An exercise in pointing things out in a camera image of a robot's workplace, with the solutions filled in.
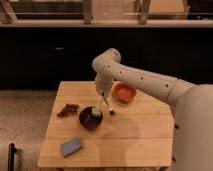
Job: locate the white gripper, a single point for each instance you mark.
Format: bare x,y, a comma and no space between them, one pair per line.
103,88

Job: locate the white dish brush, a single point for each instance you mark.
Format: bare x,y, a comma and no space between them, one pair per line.
96,111

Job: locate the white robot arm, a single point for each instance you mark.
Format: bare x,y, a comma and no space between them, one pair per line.
191,106

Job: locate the orange bowl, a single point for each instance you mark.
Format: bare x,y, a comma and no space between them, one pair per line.
123,93

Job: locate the dark purple bowl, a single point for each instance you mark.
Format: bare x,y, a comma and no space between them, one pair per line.
88,120

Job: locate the wooden table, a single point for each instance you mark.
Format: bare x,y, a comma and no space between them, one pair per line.
139,134

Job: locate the blue sponge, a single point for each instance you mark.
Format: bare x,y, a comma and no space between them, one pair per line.
71,146

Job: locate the black chair back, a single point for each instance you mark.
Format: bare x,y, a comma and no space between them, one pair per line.
11,155

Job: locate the wooden counter shelf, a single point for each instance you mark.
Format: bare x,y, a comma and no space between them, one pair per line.
107,13

